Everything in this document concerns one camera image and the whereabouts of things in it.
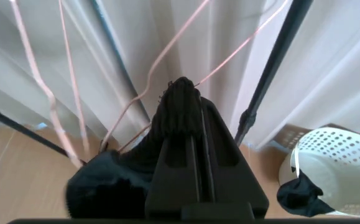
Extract black shorts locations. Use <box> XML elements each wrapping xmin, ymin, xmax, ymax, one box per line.
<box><xmin>65</xmin><ymin>76</ymin><xmax>204</xmax><ymax>219</ymax></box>

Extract beige curtain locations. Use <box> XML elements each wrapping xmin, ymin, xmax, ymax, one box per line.
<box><xmin>0</xmin><ymin>0</ymin><xmax>360</xmax><ymax>150</ymax></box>

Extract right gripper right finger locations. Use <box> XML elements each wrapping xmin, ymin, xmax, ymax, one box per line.
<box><xmin>201</xmin><ymin>98</ymin><xmax>269</xmax><ymax>218</ymax></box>

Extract black garment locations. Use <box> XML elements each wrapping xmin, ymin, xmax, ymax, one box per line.
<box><xmin>275</xmin><ymin>166</ymin><xmax>335</xmax><ymax>218</ymax></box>

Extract black clothes rack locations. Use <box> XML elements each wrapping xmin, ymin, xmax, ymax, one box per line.
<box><xmin>0</xmin><ymin>0</ymin><xmax>307</xmax><ymax>164</ymax></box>

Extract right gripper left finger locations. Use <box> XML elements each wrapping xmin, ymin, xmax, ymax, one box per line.
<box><xmin>144</xmin><ymin>133</ymin><xmax>203</xmax><ymax>218</ymax></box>

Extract white laundry basket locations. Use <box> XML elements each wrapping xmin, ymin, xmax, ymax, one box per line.
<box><xmin>277</xmin><ymin>126</ymin><xmax>360</xmax><ymax>218</ymax></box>

